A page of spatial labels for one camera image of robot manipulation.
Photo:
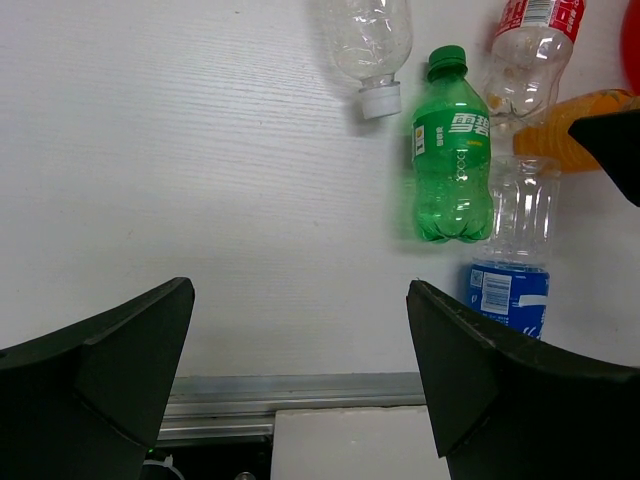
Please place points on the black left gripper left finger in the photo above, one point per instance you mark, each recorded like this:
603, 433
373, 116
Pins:
87, 401

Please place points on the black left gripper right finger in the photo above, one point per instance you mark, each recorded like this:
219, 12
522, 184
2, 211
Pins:
504, 405

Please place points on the clear bottle blue label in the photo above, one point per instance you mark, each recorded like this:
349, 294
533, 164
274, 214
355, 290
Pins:
508, 279

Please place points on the green Sprite bottle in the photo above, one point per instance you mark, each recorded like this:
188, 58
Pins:
451, 154

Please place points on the orange soda bottle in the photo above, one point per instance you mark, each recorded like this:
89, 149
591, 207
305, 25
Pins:
552, 138

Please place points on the aluminium table edge rail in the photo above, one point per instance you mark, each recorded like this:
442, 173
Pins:
246, 406

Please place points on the red mesh plastic bin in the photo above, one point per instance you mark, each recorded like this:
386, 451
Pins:
630, 45

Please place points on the clear bottle red label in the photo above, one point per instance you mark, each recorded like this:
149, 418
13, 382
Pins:
531, 48

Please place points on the clear bottle white cap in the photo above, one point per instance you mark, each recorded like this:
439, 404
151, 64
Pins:
369, 42

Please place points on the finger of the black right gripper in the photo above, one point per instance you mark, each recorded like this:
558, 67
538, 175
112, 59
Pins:
613, 141

